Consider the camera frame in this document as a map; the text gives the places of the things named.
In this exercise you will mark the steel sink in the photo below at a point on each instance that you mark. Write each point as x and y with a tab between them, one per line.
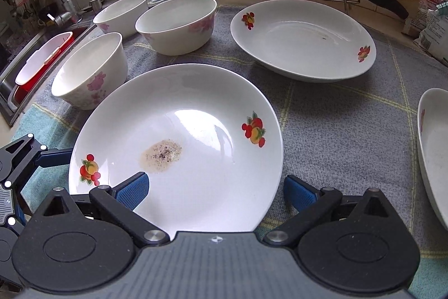
7	85

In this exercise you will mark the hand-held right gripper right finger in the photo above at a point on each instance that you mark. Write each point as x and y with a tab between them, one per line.
297	192

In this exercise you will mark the white floral bowl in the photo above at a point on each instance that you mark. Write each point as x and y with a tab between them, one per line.
91	74
120	13
175	25

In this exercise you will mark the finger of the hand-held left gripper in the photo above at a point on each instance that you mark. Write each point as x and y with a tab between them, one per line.
52	158
19	218

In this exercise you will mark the white printed bag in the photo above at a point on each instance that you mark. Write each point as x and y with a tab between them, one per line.
437	36

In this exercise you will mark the red plastic basin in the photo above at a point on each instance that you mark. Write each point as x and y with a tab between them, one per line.
28	88

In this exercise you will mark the grey checked dish mat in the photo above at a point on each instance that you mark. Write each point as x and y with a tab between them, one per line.
332	117

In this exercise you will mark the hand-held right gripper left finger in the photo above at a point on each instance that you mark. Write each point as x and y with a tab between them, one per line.
134	188

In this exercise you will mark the green binder clip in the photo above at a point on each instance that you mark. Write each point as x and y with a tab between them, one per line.
441	6

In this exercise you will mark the white plastic basin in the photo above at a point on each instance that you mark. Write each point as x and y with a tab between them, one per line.
38	57

